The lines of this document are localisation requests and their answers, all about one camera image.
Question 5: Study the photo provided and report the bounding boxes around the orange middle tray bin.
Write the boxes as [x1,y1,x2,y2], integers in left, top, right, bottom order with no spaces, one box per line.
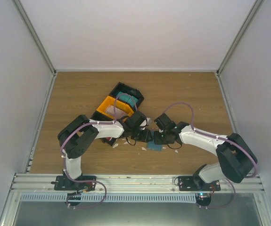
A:
[97,96,134,120]

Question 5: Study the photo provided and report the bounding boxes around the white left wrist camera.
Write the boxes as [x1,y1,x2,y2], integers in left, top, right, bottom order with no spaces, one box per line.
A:
[141,117,151,127]

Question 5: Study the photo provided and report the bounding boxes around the black three-compartment card tray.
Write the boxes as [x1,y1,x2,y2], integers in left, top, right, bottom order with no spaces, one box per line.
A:
[90,81,145,146]

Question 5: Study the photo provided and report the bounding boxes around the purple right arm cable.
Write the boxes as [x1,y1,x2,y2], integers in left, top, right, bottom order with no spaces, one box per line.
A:
[162,101,260,210]

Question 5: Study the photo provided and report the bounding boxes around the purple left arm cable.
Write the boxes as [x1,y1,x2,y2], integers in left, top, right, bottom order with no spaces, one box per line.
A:
[59,93,140,210]

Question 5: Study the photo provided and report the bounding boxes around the white card stack in bin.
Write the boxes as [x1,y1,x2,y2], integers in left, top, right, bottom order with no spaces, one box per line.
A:
[105,105,120,117]

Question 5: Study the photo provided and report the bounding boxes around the aluminium front frame rail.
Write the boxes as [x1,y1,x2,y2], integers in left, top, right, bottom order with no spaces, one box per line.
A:
[10,174,264,193]

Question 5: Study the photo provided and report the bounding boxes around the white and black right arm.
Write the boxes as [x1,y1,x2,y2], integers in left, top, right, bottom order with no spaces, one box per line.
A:
[154,113,257,191]

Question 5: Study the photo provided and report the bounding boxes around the grey slotted cable duct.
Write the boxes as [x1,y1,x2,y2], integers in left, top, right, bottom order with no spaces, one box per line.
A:
[20,193,196,203]

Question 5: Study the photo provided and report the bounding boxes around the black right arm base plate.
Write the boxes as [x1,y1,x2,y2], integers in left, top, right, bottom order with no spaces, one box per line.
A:
[176,176,221,192]

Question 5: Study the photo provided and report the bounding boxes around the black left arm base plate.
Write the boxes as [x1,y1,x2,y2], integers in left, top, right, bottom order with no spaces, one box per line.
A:
[51,174,97,192]

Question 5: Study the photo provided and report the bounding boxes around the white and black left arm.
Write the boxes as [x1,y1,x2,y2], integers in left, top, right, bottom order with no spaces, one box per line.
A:
[57,111,153,190]

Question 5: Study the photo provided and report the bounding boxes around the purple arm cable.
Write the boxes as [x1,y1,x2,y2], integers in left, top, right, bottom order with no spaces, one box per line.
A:
[162,101,260,210]
[59,93,140,210]

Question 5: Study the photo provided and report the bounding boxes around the blue leather card holder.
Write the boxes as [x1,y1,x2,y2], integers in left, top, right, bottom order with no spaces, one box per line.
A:
[147,141,163,152]

